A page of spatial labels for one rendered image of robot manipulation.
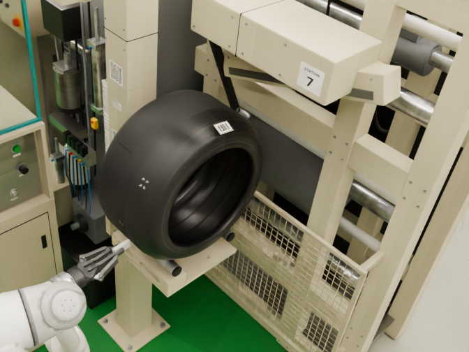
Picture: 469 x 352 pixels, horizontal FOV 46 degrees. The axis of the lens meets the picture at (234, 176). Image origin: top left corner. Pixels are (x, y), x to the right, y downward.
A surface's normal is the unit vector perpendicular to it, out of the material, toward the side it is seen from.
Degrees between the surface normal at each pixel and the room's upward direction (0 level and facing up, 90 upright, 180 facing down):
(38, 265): 90
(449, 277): 0
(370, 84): 90
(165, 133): 26
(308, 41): 0
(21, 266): 90
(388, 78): 72
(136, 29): 90
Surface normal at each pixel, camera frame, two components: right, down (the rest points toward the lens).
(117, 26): -0.71, 0.39
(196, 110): 0.11, -0.77
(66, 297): 0.56, -0.16
